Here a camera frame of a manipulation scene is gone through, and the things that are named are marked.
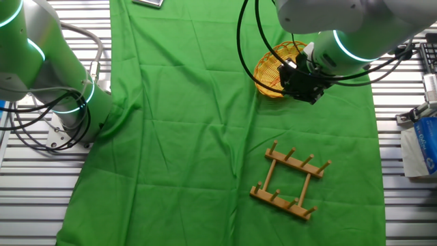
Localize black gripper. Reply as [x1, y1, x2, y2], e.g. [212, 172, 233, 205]
[277, 53, 333, 106]

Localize orange woven plastic dish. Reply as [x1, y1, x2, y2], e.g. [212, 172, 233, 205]
[253, 40, 309, 99]

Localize wooden dish rack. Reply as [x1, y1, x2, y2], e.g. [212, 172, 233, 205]
[249, 139, 333, 222]

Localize green cloth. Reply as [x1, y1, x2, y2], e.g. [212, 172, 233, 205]
[55, 0, 386, 246]

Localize black keyboard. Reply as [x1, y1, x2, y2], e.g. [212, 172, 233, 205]
[419, 40, 437, 74]

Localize blue tissue pack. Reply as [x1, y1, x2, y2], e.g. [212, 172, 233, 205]
[400, 115, 437, 179]

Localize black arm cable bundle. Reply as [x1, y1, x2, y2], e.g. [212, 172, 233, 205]
[236, 0, 416, 96]

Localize thick grey robot cable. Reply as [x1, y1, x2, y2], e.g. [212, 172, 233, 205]
[60, 22, 104, 83]

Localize black base cable bundle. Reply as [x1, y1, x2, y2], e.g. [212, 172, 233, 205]
[0, 89, 92, 152]

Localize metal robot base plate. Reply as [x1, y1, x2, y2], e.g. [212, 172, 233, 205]
[45, 111, 94, 150]

